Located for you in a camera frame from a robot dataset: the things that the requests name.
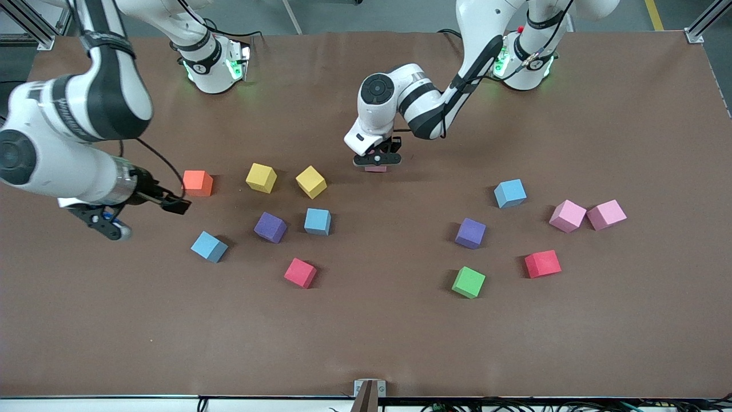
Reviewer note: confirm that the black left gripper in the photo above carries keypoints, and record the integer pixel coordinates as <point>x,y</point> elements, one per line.
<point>396,145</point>

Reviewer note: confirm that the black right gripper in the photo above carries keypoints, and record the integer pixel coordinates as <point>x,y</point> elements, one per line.
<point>147,190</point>

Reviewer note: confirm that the pink foam block with mark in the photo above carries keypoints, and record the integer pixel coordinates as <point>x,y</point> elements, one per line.
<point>376,169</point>

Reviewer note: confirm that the light blue foam block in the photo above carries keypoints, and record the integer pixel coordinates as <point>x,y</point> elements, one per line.
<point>209,246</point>
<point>317,221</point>
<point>510,193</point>

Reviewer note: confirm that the yellow foam block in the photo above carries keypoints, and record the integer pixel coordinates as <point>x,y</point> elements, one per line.
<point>261,177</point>
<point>311,182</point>

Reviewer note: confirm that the purple foam block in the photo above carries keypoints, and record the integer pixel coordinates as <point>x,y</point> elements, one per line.
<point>470,233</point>
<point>270,227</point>

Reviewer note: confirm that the green foam block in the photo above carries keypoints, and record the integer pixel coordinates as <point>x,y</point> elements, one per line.
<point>468,282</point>

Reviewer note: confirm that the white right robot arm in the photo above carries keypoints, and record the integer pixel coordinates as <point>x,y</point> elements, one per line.
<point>68,174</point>

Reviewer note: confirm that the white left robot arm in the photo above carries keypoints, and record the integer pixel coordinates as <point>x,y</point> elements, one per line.
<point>480,23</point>

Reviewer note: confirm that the orange foam block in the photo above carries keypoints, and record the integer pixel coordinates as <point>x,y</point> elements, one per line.
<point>197,183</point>

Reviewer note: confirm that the red foam block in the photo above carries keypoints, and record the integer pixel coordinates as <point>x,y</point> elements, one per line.
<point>300,273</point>
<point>542,264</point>

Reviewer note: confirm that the brown table mat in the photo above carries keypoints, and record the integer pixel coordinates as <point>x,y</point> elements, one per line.
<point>366,332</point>

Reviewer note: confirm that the aluminium frame post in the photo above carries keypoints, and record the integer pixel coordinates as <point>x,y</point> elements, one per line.
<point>44,41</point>
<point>693,36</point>

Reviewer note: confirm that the white table edge rail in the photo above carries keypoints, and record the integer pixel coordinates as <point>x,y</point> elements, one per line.
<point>86,406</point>

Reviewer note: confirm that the metal edge bracket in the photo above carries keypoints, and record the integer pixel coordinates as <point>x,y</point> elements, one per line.
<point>370,392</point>

